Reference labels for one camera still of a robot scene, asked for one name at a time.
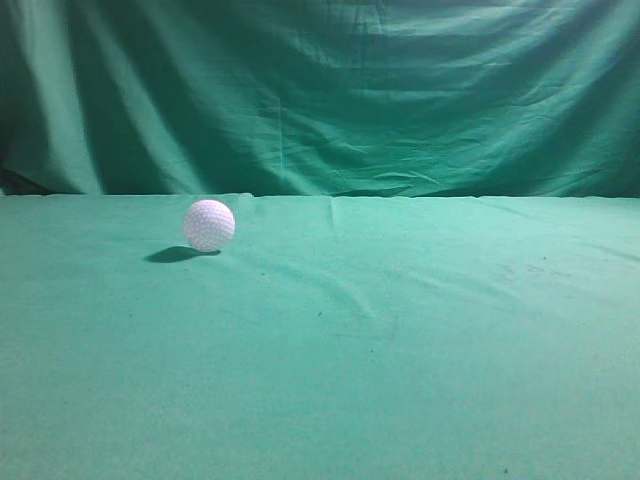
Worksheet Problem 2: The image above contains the white dimpled golf ball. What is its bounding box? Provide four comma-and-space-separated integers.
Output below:
183, 199, 236, 253

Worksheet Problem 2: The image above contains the green table cloth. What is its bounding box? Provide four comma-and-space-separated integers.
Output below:
1, 194, 639, 479

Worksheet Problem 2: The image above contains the green backdrop cloth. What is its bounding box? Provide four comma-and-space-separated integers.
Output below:
1, 1, 639, 197

